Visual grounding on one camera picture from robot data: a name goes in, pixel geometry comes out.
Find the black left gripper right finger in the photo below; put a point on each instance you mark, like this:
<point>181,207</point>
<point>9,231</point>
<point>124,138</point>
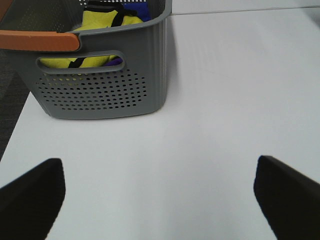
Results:
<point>289,200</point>

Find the yellow towel with black trim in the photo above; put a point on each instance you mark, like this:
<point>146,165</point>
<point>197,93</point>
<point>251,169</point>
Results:
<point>96,15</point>

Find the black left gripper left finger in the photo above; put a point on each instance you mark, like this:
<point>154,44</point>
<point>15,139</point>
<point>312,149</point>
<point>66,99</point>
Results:
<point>30,204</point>

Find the orange basket handle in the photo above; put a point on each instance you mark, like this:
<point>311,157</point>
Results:
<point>40,25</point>

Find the grey perforated plastic basket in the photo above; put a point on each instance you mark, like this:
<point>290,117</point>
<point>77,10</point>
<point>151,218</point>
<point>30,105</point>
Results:
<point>137,86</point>

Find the blue purple towel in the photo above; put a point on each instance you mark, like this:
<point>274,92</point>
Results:
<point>143,13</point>

